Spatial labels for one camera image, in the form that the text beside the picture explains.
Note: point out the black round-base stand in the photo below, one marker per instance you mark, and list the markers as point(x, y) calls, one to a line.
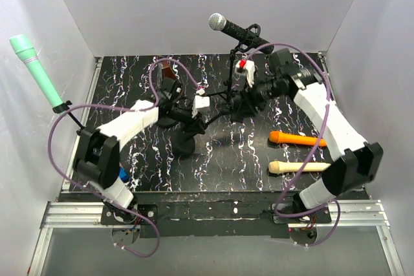
point(183, 144)
point(164, 121)

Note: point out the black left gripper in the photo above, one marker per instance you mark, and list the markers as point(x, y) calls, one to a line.
point(195, 126)

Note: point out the orange microphone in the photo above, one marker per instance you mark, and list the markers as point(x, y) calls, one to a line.
point(280, 137)

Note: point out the black tripod stand at left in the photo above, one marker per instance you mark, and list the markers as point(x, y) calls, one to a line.
point(74, 117)

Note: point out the beige microphone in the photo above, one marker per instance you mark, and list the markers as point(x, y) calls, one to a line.
point(279, 167)

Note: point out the mint green microphone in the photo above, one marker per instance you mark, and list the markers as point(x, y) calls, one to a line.
point(25, 51)

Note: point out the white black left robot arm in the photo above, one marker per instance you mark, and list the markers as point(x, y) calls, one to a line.
point(98, 154)

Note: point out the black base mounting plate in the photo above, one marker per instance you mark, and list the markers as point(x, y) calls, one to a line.
point(209, 214)

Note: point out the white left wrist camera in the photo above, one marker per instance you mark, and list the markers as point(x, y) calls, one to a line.
point(200, 102)

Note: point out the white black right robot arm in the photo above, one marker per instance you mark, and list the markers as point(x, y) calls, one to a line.
point(355, 161)

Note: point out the black silver-head microphone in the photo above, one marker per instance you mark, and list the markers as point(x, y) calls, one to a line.
point(218, 22)

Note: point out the black tripod microphone stand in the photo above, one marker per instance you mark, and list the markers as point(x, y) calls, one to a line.
point(231, 79)

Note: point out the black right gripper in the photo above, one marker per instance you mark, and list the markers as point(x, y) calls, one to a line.
point(249, 99)

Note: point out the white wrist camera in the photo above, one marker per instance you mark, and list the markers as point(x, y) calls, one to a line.
point(247, 69)
point(200, 102)

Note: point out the blue white cube toy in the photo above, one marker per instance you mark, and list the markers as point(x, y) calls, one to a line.
point(123, 175)

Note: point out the black round-base stand front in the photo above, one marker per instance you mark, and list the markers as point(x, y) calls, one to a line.
point(164, 121)

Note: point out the black marble pattern mat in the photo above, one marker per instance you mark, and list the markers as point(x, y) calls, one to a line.
point(229, 157)

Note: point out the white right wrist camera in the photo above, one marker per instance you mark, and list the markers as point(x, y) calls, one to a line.
point(247, 69)

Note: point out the brown wooden metronome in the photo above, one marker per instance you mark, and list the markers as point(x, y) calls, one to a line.
point(166, 71)

